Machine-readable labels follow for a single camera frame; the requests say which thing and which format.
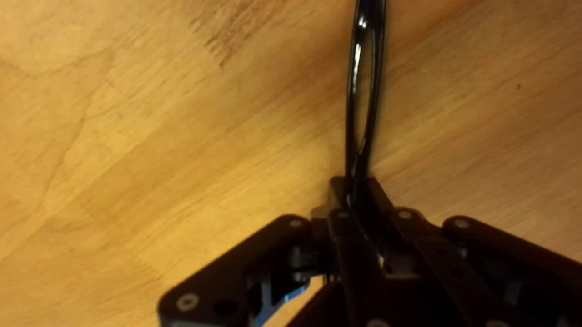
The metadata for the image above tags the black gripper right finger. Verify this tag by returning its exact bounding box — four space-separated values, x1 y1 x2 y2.
361 174 582 327

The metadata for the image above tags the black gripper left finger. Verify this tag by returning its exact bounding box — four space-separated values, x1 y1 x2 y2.
156 174 389 327

